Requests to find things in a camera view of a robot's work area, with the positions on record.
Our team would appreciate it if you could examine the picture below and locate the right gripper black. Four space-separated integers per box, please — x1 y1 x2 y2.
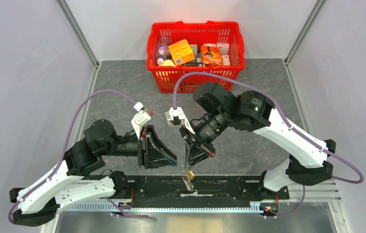
179 109 230 170

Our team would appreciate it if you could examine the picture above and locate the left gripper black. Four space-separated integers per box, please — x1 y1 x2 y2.
101 124 179 169

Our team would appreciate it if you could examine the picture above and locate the yellow key tag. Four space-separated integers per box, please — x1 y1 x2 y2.
187 170 195 180

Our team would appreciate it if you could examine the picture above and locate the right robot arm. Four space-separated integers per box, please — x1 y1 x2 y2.
180 82 335 199

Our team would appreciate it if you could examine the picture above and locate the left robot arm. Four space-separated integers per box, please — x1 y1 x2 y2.
8 119 177 227

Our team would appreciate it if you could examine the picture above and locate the yellow round item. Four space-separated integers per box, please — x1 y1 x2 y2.
161 60 176 67

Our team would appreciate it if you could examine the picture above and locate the orange black package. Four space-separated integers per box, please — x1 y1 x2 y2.
200 45 223 66

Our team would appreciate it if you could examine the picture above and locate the clear plastic bottle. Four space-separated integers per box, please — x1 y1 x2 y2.
156 36 171 66

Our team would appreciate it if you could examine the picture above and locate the orange box left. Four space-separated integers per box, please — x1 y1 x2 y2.
168 39 195 66

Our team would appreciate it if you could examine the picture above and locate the red shopping basket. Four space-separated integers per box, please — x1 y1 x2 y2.
146 21 246 93

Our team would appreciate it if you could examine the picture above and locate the white pink box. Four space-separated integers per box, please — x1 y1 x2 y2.
216 42 230 55

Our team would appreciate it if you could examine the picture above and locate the black base frame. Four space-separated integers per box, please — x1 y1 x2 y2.
99 170 290 210

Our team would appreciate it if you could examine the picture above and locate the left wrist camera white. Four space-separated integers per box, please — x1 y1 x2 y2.
131 102 154 139

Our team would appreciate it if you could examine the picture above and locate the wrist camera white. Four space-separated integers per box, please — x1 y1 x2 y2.
165 107 195 134
131 102 154 139

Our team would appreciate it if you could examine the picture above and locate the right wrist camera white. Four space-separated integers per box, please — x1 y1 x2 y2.
165 107 195 134

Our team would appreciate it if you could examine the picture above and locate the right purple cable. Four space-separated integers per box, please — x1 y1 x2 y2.
172 71 365 184

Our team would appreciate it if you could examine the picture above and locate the purple cable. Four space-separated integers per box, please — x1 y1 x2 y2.
7 89 137 225
172 71 365 184

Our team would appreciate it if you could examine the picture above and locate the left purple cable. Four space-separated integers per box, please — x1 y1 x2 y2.
7 89 137 225

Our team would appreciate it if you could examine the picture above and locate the white slotted cable duct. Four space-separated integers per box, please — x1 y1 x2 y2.
67 200 274 214

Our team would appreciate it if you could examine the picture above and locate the right aluminium corner post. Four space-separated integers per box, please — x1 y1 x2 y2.
284 0 327 66

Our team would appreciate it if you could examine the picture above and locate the aluminium corner post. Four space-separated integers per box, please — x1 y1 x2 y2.
284 0 327 66
56 0 100 67

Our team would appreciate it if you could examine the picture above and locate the left aluminium corner post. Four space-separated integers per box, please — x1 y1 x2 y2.
56 0 100 67

